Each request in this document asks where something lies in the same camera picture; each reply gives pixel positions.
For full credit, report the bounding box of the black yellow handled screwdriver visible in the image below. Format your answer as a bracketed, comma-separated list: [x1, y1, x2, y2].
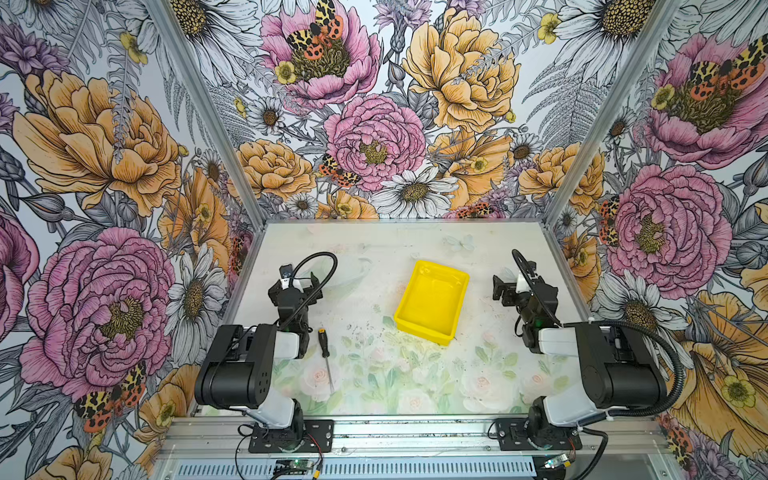
[318, 328, 335, 393]

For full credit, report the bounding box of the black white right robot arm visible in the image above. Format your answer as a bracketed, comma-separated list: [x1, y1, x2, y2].
[489, 275, 668, 451]

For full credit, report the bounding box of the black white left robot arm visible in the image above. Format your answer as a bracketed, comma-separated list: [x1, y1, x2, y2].
[194, 276, 319, 453]

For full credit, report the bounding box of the yellow plastic bin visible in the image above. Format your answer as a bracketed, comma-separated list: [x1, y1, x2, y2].
[394, 260, 470, 347]

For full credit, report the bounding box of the green circuit board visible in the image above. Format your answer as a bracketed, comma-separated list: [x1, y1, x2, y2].
[271, 459, 323, 480]

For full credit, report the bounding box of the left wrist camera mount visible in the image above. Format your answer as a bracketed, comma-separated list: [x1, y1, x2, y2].
[278, 264, 299, 290]

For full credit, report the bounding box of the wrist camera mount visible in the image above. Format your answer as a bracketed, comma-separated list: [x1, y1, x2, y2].
[278, 264, 299, 290]
[516, 262, 541, 294]

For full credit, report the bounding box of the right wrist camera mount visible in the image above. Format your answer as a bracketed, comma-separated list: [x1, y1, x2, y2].
[516, 262, 541, 294]

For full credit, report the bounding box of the left black corrugated cable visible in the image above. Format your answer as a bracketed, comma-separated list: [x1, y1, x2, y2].
[277, 251, 339, 330]

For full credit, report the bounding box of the black corrugated cable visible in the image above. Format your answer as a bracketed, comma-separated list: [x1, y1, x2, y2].
[511, 248, 685, 418]
[277, 251, 339, 330]

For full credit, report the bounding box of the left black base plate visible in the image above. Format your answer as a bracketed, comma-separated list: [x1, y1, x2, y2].
[247, 420, 335, 454]

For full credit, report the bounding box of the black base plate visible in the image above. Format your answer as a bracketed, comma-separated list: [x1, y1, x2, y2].
[489, 417, 582, 451]
[247, 420, 335, 454]

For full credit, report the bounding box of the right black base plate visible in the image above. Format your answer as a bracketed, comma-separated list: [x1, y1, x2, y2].
[489, 417, 582, 451]

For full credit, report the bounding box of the right black corrugated cable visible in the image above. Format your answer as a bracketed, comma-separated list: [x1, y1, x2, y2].
[511, 248, 685, 418]

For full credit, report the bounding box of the aluminium front frame rail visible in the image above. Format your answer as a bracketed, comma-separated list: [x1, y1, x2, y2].
[152, 415, 686, 479]

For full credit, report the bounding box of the left aluminium corner post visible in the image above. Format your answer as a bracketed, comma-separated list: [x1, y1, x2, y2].
[147, 1, 266, 233]

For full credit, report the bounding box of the aluminium corner post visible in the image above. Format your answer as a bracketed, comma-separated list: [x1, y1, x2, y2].
[541, 0, 680, 227]
[147, 1, 266, 233]

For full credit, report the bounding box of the right aluminium corner post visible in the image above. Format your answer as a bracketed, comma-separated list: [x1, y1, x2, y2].
[541, 0, 680, 227]

